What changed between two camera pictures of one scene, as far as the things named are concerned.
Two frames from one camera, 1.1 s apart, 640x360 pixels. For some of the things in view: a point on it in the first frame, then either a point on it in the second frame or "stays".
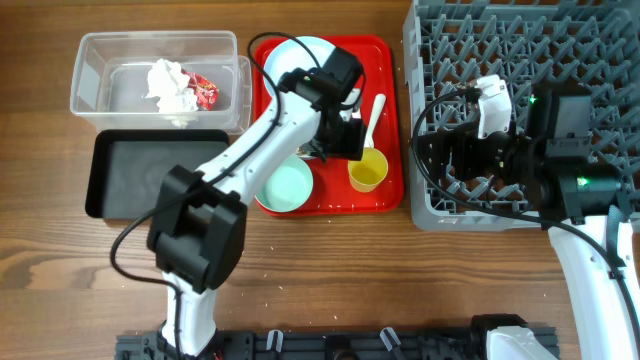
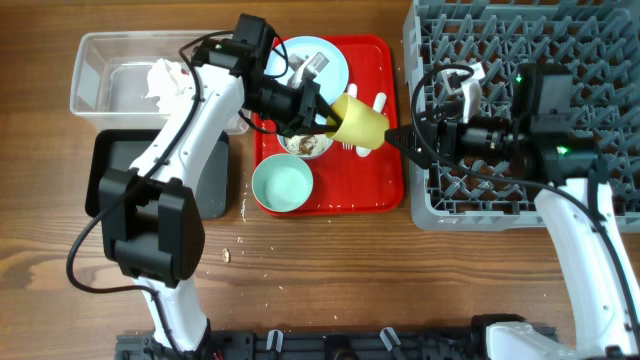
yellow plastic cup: (365, 174) -> (360, 124)
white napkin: (167, 82) stays
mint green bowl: (286, 186) stays
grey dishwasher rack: (591, 46) stays
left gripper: (352, 147) -> (302, 120)
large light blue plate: (289, 54) stays
